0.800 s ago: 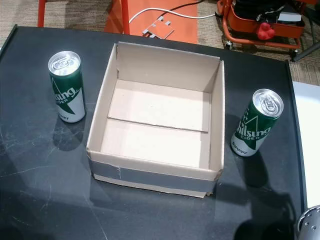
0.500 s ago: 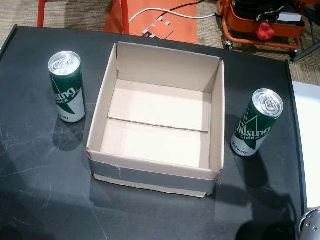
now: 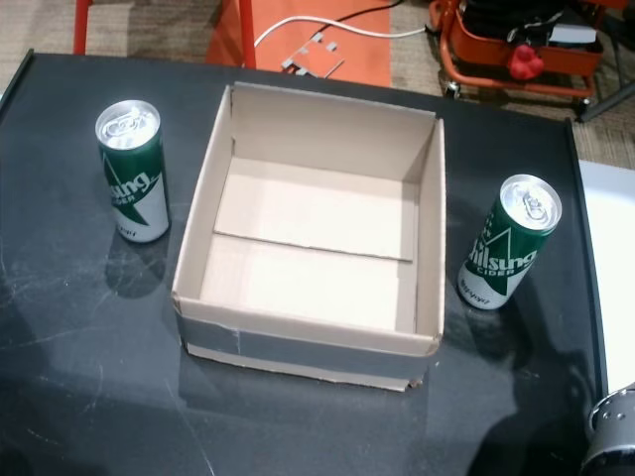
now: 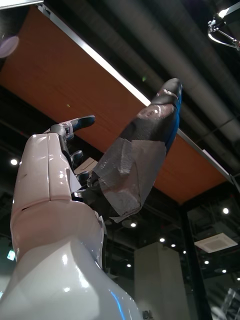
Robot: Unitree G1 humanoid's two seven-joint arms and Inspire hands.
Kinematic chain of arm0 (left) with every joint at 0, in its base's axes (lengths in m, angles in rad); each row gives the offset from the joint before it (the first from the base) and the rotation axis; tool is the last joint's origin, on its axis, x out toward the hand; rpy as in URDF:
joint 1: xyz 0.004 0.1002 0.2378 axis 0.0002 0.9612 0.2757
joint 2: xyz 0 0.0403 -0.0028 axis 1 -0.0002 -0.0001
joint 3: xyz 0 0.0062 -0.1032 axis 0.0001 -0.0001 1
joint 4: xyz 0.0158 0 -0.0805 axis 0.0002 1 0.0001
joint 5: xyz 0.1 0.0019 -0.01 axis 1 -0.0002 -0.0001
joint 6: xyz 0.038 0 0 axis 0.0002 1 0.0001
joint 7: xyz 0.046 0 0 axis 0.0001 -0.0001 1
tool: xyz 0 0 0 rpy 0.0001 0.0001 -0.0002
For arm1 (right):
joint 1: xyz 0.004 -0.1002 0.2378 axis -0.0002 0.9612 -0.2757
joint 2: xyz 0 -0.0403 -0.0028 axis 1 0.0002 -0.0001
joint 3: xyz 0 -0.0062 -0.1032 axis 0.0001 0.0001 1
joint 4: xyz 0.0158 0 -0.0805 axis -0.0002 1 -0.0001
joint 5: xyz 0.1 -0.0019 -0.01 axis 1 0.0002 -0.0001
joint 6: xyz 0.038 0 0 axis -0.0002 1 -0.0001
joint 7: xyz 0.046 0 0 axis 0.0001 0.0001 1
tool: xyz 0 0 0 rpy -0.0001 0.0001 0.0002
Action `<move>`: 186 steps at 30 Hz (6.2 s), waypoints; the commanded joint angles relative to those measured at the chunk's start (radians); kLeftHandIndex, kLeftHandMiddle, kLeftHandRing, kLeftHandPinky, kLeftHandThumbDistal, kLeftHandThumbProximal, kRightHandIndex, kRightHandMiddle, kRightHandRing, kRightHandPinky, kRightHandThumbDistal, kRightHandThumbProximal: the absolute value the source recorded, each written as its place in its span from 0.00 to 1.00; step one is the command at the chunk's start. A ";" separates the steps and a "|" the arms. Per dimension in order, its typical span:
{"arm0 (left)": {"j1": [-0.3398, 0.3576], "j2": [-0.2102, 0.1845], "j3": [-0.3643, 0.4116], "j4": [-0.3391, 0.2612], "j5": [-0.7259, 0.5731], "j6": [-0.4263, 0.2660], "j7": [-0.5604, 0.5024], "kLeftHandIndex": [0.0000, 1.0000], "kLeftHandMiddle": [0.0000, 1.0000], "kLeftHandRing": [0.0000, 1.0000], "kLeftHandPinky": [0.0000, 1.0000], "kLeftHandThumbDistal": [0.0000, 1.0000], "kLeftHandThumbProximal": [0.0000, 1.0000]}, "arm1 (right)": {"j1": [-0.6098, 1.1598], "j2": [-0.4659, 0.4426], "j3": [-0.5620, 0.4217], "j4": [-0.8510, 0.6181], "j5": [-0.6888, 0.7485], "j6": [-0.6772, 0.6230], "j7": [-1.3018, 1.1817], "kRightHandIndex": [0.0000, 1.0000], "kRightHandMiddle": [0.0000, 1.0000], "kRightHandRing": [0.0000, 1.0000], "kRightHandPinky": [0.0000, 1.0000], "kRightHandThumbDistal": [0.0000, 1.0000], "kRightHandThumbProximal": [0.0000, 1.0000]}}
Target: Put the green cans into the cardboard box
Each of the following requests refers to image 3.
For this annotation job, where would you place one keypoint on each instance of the green cider can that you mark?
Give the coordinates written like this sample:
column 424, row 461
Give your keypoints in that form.
column 136, row 193
column 501, row 258

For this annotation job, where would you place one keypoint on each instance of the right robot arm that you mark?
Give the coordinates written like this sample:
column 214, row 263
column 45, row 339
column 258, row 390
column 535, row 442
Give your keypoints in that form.
column 612, row 436

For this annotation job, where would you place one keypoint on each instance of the open cardboard box grey tape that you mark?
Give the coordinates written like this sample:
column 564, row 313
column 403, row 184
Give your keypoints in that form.
column 307, row 342

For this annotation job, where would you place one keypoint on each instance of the white box in cart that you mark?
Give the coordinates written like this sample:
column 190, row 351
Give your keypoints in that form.
column 575, row 35

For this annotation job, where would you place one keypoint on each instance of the orange plate grey clips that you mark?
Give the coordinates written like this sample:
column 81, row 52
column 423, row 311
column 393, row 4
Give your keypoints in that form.
column 317, row 59

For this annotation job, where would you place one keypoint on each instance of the red rubber object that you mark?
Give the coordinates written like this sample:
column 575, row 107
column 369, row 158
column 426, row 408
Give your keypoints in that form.
column 525, row 62

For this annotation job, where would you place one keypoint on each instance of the orange wheeled cart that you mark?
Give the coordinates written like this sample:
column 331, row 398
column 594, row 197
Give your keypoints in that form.
column 521, row 57

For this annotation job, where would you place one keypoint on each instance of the black bag in cart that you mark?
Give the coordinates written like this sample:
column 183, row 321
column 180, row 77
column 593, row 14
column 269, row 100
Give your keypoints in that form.
column 496, row 17

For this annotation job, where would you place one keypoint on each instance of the white board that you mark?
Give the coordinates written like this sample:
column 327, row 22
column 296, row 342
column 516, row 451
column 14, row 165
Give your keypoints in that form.
column 612, row 273

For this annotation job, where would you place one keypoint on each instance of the grey metal stand leg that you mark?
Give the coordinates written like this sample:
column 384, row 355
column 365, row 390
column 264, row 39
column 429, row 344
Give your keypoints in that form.
column 612, row 101

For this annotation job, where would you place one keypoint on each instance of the orange metal frame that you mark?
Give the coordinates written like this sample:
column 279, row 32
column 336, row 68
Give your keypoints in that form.
column 367, row 54

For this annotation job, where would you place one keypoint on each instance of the red metal frame leg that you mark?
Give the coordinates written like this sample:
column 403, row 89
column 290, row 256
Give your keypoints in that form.
column 82, row 25
column 247, row 35

